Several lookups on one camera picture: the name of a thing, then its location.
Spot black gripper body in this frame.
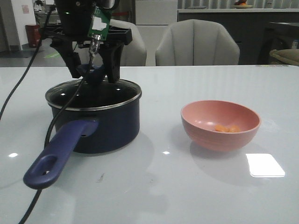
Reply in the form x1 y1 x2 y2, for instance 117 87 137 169
42 0 132 45

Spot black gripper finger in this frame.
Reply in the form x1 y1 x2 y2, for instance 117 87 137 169
100 43 124 83
50 39 81 78

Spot glass lid blue knob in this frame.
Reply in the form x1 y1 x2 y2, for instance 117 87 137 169
45 63 142 111

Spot pink bowl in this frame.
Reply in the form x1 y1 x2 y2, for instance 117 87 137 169
181 100 261 152

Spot orange ham slices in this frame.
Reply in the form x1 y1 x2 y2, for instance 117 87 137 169
214 124 241 133

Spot left grey chair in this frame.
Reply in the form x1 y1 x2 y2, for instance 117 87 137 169
110 19 147 66

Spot grey chair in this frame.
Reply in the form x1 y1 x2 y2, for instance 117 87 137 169
155 19 240 66
110 19 147 66

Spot green circuit board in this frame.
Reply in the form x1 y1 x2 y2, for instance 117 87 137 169
88 7 112 41

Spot red bin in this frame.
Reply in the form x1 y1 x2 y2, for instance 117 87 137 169
25 24 41 48

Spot white cabinet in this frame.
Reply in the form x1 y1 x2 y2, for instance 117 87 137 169
135 0 178 66

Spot dark blue saucepan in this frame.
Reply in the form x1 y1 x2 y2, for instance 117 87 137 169
22 79 142 189

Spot right grey chair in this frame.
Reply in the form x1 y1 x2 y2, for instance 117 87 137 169
155 19 240 66

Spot fruit plate on counter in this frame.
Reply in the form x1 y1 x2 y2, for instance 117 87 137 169
233 0 253 9

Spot dark kitchen counter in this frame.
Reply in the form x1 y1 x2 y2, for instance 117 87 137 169
177 8 299 65

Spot black cable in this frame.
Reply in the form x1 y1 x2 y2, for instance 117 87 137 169
0 7 105 224

